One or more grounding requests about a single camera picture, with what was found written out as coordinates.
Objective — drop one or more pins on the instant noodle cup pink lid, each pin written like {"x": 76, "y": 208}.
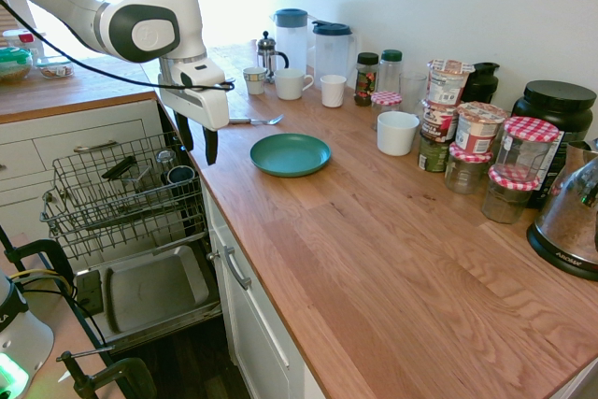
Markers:
{"x": 479, "y": 130}

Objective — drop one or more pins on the small clear snack container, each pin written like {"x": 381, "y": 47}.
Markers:
{"x": 55, "y": 68}

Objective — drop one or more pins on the teal round plate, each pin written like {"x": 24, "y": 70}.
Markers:
{"x": 289, "y": 154}

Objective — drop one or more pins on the metal cabinet knob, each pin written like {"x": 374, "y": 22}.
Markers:
{"x": 213, "y": 256}

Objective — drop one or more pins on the open dishwasher door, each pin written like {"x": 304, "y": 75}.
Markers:
{"x": 149, "y": 291}

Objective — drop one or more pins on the large white cup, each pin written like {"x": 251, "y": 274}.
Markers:
{"x": 397, "y": 135}

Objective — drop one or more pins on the clear drinking glass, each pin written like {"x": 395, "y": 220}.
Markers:
{"x": 413, "y": 90}

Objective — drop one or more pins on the glass french press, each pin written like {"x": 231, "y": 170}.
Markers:
{"x": 267, "y": 55}

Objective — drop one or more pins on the instant noodle cup white label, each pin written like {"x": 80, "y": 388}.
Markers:
{"x": 448, "y": 83}

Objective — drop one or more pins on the large jar red checkered lid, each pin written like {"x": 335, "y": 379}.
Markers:
{"x": 528, "y": 149}

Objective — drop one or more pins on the black shaker bottle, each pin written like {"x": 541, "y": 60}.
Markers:
{"x": 483, "y": 83}

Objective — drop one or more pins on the black protein powder tub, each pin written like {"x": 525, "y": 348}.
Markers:
{"x": 558, "y": 107}

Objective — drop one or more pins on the wide pitcher dark lid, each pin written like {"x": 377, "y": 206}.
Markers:
{"x": 332, "y": 53}

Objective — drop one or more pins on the tall pitcher teal lid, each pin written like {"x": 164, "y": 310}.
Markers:
{"x": 290, "y": 41}

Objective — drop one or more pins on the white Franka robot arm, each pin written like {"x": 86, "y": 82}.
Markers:
{"x": 154, "y": 6}

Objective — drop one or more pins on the dark spice jar black lid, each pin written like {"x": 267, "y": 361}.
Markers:
{"x": 365, "y": 79}

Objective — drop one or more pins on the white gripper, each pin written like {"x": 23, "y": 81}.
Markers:
{"x": 201, "y": 95}

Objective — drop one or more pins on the black clamp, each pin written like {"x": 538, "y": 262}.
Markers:
{"x": 117, "y": 378}
{"x": 32, "y": 252}

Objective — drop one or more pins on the green instant noodle cup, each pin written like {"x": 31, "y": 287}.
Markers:
{"x": 432, "y": 153}

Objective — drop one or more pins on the stainless steel electric kettle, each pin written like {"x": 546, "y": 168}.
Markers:
{"x": 567, "y": 217}

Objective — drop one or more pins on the food container green lid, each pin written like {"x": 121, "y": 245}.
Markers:
{"x": 14, "y": 67}

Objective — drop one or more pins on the patterned small mug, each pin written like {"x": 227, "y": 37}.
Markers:
{"x": 254, "y": 81}

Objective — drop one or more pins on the silver metal fork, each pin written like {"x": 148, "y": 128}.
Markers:
{"x": 264, "y": 121}

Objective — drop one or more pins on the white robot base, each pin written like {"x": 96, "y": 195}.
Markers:
{"x": 21, "y": 338}

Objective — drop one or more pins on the small jar red checkered lid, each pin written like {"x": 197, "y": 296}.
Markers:
{"x": 386, "y": 102}

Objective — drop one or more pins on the plastic container red lid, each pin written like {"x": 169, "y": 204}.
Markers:
{"x": 23, "y": 41}

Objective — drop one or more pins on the instant noodle cup red label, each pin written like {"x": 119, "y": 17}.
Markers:
{"x": 439, "y": 122}

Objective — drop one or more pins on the clear jar green lid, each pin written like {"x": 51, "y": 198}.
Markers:
{"x": 391, "y": 72}

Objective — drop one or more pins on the clear glass in rack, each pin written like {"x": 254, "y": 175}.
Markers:
{"x": 164, "y": 161}

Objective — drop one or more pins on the white ribbed cup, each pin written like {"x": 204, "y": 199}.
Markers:
{"x": 333, "y": 91}

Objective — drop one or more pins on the black utensil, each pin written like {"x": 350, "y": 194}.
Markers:
{"x": 119, "y": 167}

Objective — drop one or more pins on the glass jar red checkered lid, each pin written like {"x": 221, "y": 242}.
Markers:
{"x": 507, "y": 200}
{"x": 467, "y": 170}

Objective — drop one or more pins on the dark teal cup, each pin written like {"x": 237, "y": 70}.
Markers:
{"x": 180, "y": 175}

